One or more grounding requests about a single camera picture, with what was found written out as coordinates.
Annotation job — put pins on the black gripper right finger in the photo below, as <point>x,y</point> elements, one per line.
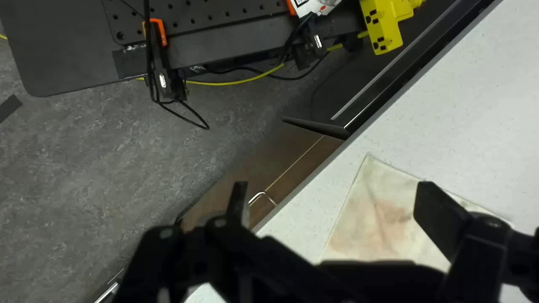
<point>483,252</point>

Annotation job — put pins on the black perforated breadboard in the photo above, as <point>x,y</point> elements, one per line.
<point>197,17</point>

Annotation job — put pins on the wooden base cabinet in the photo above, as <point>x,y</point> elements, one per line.
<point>271,173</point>

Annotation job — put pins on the yellow power strip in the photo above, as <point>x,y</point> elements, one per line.
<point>385,25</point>

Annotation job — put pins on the stained cream table cloth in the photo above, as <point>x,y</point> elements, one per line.
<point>382,219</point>

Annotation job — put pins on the white box with orange edge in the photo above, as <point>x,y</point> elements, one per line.
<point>314,5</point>

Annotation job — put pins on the black tape strip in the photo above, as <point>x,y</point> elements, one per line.
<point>10,107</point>

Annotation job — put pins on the dark grey floor mat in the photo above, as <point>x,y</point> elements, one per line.
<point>62,43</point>

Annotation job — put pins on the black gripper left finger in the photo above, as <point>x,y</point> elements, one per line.
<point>186,252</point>

